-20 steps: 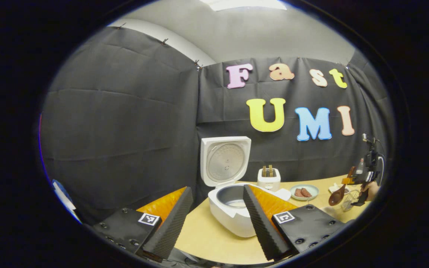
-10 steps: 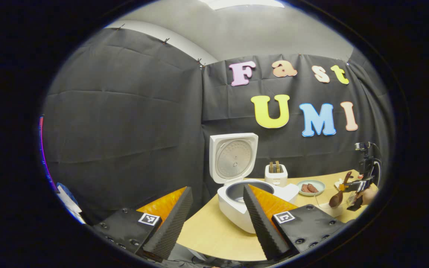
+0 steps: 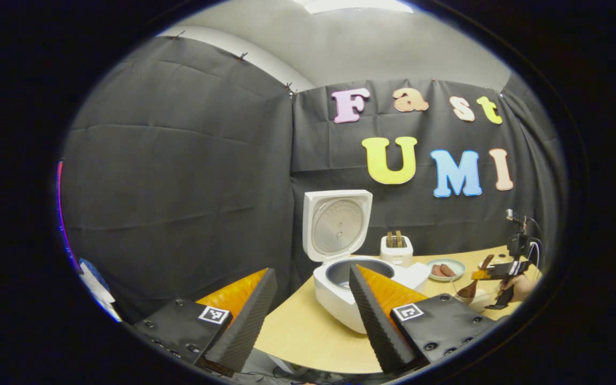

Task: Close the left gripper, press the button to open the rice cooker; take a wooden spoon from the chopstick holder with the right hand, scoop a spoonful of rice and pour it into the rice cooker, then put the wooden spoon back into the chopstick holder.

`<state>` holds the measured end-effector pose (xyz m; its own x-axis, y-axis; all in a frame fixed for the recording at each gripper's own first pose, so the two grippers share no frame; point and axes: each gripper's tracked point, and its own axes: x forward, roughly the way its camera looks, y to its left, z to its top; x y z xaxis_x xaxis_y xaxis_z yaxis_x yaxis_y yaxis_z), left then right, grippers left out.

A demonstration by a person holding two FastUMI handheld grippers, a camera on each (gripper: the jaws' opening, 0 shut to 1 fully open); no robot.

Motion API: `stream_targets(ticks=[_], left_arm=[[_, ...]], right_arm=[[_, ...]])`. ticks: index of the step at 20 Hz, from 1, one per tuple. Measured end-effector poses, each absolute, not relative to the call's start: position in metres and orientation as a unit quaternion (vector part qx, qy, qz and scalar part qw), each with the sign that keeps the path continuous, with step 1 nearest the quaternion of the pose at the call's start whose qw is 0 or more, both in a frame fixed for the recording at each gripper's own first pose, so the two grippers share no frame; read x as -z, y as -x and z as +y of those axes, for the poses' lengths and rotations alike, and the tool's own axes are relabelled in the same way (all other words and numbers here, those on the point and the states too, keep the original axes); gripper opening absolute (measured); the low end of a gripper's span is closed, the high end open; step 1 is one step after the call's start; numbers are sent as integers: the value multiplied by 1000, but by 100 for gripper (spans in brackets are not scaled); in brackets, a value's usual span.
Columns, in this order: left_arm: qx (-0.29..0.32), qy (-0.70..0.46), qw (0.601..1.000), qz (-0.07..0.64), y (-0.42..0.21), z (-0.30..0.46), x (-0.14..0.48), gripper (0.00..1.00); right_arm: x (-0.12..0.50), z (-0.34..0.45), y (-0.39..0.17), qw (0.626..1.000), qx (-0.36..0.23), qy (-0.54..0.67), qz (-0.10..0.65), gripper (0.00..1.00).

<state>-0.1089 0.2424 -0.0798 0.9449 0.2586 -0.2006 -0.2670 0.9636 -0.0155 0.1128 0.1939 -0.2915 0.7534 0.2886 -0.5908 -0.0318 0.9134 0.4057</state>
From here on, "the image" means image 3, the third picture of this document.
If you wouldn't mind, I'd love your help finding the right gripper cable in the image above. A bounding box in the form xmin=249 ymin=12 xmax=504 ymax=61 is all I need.
xmin=526 ymin=216 xmax=547 ymax=274

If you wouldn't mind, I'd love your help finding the large ceiling light panel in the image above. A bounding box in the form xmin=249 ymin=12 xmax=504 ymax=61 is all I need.
xmin=294 ymin=0 xmax=414 ymax=15

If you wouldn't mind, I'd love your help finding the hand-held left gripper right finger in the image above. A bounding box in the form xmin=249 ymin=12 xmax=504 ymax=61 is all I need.
xmin=348 ymin=264 xmax=501 ymax=375

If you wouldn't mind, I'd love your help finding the pale green plate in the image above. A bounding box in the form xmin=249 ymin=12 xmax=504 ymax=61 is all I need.
xmin=426 ymin=258 xmax=467 ymax=282

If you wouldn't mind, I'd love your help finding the black backdrop cloth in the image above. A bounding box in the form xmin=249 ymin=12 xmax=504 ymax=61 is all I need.
xmin=59 ymin=35 xmax=565 ymax=321

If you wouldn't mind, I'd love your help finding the brown wooden spoon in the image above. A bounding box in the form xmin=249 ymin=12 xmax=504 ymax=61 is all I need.
xmin=456 ymin=254 xmax=495 ymax=306

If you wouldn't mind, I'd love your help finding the white toaster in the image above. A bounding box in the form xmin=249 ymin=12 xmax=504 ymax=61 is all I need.
xmin=380 ymin=235 xmax=414 ymax=267

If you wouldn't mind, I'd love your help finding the white paper sheet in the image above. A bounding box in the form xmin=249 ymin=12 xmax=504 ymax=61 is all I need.
xmin=80 ymin=264 xmax=122 ymax=322

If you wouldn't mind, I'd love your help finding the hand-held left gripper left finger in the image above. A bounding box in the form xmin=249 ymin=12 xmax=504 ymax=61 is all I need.
xmin=132 ymin=267 xmax=278 ymax=375

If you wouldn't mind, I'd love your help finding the white rice cooker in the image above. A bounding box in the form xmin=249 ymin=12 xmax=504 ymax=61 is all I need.
xmin=302 ymin=189 xmax=431 ymax=335

